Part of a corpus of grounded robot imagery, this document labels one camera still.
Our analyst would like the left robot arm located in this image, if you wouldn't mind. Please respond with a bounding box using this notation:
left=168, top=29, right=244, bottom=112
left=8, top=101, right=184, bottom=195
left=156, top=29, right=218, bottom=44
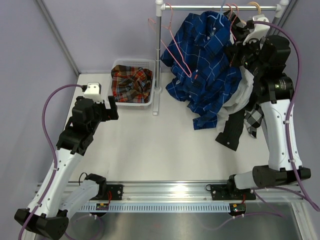
left=14, top=96, right=119, bottom=240

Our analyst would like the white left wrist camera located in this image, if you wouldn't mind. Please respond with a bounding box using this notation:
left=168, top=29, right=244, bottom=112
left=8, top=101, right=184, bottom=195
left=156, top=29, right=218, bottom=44
left=83, top=82, right=103, bottom=103

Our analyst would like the white plastic basket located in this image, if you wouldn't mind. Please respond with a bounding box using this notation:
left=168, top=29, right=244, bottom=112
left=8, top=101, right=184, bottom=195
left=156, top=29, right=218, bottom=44
left=107, top=58, right=156, bottom=110

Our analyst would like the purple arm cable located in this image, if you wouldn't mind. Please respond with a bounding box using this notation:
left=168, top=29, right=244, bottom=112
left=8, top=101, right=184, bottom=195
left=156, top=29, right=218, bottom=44
left=252, top=21, right=320, bottom=212
left=18, top=84, right=87, bottom=240

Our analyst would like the blue plaid shirt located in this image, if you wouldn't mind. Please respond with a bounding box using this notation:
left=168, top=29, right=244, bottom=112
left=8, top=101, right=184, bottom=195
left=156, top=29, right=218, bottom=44
left=160, top=11, right=242, bottom=130

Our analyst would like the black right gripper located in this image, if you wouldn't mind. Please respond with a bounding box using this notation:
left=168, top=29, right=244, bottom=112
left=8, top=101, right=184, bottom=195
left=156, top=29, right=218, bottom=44
left=223, top=33, right=266, bottom=78

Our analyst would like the red plaid shirt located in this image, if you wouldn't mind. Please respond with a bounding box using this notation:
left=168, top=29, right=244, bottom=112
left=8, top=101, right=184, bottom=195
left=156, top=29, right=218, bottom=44
left=110, top=64, right=153, bottom=104

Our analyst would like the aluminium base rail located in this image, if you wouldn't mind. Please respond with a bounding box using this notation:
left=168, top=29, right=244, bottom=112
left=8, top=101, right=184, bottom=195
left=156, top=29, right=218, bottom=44
left=62, top=181, right=303, bottom=215

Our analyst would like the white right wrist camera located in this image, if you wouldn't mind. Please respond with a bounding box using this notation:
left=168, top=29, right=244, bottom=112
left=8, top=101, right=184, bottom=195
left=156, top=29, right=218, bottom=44
left=242, top=14, right=270, bottom=45

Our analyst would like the black white checked shirt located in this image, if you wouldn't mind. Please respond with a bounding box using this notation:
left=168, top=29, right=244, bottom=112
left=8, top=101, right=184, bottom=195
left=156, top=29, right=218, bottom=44
left=230, top=16, right=264, bottom=138

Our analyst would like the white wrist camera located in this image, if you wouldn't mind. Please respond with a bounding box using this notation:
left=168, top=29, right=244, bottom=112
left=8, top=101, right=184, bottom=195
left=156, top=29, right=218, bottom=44
left=242, top=14, right=270, bottom=45
left=83, top=82, right=103, bottom=103

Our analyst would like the white clothes rack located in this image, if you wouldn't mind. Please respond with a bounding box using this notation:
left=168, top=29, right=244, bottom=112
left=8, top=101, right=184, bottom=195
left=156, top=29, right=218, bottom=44
left=148, top=0, right=290, bottom=116

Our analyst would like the wooden hanger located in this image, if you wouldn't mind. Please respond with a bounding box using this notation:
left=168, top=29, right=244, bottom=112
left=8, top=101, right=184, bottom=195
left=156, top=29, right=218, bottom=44
left=248, top=1, right=261, bottom=15

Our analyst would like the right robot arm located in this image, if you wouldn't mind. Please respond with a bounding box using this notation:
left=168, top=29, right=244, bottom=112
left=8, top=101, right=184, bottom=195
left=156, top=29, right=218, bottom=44
left=222, top=35, right=311, bottom=200

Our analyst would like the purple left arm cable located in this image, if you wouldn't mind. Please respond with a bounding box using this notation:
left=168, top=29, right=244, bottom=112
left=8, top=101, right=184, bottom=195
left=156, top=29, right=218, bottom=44
left=18, top=84, right=87, bottom=240

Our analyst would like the blue wire hanger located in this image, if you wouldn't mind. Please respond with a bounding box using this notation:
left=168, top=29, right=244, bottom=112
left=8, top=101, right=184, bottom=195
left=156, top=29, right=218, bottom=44
left=209, top=0, right=226, bottom=27

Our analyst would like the pink wire hanger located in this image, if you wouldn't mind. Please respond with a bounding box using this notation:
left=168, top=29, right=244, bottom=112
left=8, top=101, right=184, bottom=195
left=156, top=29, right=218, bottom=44
left=147, top=2, right=194, bottom=78

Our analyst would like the pink hanger on rack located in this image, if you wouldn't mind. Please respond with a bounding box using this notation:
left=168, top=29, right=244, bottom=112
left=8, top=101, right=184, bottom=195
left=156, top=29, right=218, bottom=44
left=224, top=3, right=234, bottom=23
left=231, top=3, right=239, bottom=27

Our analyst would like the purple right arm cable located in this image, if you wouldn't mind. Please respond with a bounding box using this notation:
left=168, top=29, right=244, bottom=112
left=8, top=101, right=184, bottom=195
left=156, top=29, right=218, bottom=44
left=252, top=21, right=320, bottom=212

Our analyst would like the white slotted cable duct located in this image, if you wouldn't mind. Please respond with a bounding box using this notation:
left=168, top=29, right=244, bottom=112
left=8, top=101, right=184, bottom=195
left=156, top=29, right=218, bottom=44
left=78, top=202, right=231, bottom=213

